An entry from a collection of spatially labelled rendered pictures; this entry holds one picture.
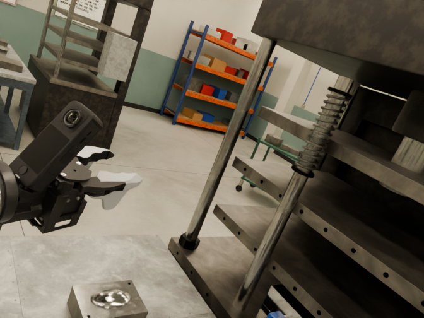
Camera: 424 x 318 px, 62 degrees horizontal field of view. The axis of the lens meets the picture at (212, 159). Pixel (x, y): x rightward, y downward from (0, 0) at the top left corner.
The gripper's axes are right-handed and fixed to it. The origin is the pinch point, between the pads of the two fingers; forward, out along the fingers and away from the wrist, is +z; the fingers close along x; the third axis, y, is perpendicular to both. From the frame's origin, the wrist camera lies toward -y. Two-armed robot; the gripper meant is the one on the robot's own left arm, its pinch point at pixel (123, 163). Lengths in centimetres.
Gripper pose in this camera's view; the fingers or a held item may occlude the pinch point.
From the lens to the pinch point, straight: 57.0
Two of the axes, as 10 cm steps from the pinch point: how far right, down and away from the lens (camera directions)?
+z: 4.9, -0.6, 8.7
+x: 7.4, 5.5, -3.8
